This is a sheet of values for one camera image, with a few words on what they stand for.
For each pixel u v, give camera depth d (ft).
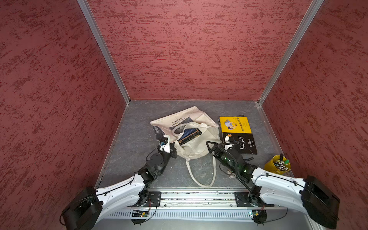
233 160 1.89
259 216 2.33
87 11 2.38
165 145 2.12
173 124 3.04
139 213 2.37
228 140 2.47
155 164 1.90
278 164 2.38
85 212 1.35
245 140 3.02
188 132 3.12
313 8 2.34
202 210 2.37
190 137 3.18
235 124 3.38
